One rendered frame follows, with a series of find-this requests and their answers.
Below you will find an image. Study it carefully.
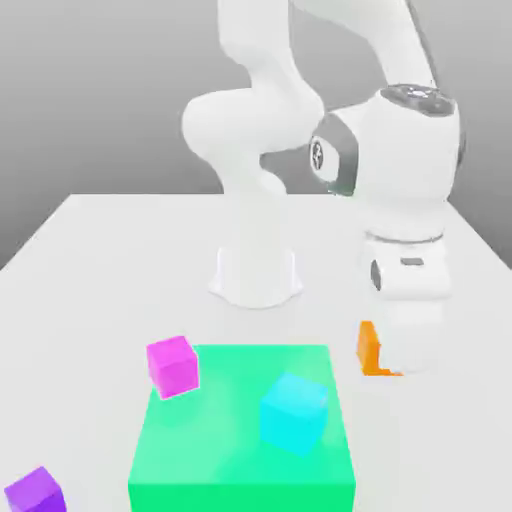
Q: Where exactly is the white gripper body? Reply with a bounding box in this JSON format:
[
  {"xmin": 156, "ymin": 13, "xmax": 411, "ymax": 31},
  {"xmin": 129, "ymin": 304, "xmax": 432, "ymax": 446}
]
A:
[{"xmin": 378, "ymin": 297, "xmax": 447, "ymax": 376}]

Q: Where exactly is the small orange cube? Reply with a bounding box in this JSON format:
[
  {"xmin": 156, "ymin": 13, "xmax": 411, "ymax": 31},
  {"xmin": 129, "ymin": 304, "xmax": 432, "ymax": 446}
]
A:
[{"xmin": 355, "ymin": 320, "xmax": 404, "ymax": 378}]

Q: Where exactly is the small cyan cube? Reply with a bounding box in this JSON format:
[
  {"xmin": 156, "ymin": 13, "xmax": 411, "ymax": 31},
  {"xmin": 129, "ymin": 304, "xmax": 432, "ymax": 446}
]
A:
[{"xmin": 258, "ymin": 371, "xmax": 330, "ymax": 458}]

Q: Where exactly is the small pink cube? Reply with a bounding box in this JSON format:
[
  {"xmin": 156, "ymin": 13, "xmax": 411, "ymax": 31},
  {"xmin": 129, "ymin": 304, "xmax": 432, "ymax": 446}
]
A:
[{"xmin": 145, "ymin": 334, "xmax": 200, "ymax": 401}]

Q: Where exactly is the small purple cube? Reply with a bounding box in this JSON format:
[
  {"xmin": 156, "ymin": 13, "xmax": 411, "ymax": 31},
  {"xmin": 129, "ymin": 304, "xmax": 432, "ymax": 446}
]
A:
[{"xmin": 2, "ymin": 465, "xmax": 67, "ymax": 512}]

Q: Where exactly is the large green box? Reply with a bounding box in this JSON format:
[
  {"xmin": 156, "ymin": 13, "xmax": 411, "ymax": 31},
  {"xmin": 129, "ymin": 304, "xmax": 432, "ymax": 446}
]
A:
[{"xmin": 127, "ymin": 344, "xmax": 357, "ymax": 512}]

